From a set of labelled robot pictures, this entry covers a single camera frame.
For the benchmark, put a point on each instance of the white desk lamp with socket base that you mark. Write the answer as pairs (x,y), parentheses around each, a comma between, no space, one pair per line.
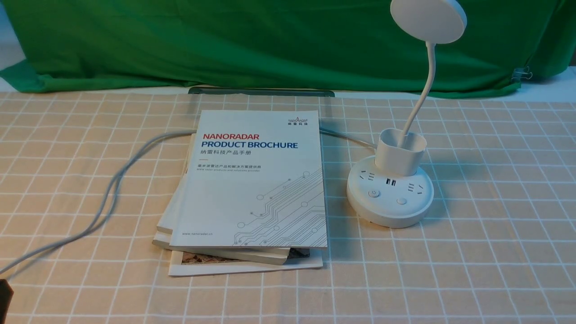
(390,189)

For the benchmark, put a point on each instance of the white Nanoradar product brochure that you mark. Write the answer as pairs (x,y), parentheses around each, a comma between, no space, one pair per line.
(255,179)

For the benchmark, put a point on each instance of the thick book under brochure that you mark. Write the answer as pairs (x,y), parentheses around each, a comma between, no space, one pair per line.
(166,225)

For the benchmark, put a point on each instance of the bottom white magazine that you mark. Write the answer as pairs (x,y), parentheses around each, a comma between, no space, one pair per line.
(184,264)

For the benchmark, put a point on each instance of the beige checkered tablecloth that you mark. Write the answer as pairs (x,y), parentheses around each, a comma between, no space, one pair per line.
(497,247)

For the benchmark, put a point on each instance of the metal binder clip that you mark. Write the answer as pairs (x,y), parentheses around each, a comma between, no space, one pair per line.
(520,74)

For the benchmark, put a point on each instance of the green backdrop cloth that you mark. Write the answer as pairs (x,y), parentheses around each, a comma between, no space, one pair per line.
(74,45)

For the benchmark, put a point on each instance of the dark object bottom left corner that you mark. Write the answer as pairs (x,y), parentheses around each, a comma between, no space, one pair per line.
(6,294)

